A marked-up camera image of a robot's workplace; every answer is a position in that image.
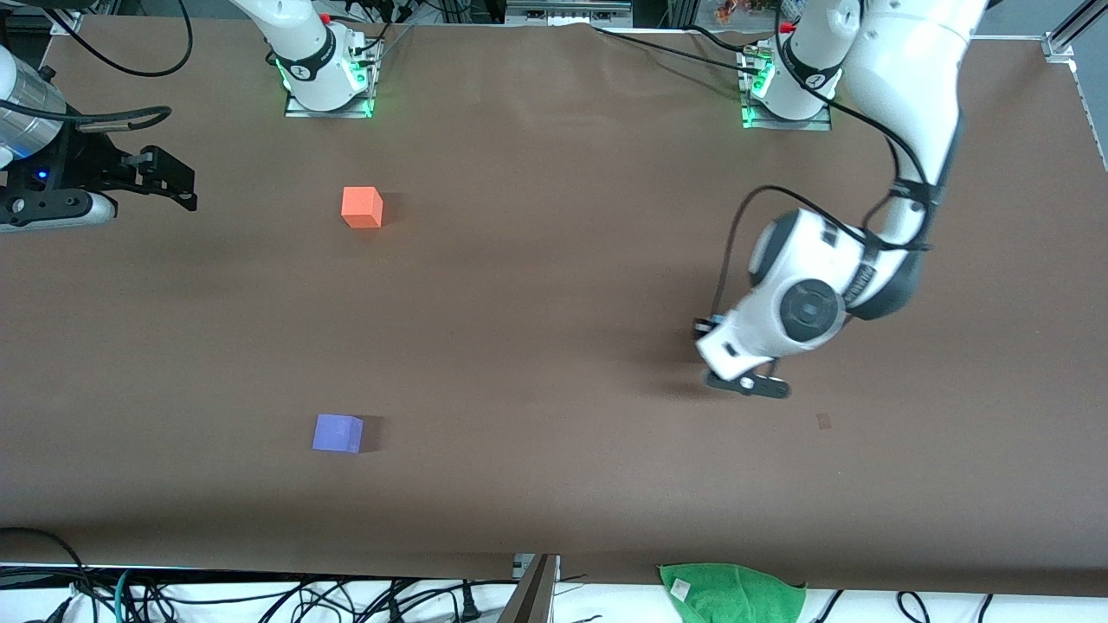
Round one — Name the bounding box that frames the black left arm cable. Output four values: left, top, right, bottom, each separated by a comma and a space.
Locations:
712, 35, 936, 323

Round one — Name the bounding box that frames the green cloth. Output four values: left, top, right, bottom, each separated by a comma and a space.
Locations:
658, 562, 808, 623

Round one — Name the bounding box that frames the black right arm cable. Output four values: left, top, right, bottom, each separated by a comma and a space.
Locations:
0, 0, 194, 132

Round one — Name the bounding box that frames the long black base cable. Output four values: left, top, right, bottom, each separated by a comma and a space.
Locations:
592, 26, 763, 77

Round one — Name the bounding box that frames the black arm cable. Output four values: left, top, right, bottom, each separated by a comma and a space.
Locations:
712, 35, 936, 323
0, 0, 194, 132

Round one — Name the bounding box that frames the brown table cover sheet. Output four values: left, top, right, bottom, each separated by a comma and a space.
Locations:
0, 16, 1108, 598

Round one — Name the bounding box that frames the purple foam block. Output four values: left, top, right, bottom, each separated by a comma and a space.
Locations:
312, 414, 365, 454

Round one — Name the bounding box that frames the grey metal bracket profile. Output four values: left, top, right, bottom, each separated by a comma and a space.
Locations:
497, 554, 561, 623

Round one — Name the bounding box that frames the orange foam block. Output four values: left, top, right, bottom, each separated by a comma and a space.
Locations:
341, 186, 384, 229

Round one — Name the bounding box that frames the thick black looped cable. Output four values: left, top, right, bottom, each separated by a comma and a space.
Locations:
0, 526, 98, 623

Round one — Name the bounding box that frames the colourful toy pile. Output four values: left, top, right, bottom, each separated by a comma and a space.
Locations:
714, 0, 782, 23

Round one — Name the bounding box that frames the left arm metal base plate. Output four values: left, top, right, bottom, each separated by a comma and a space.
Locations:
738, 48, 834, 132

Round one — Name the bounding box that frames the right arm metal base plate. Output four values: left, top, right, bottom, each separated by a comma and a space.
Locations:
284, 39, 376, 119

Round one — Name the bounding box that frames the aluminium frame rail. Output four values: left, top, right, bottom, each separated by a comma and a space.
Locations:
506, 0, 634, 27

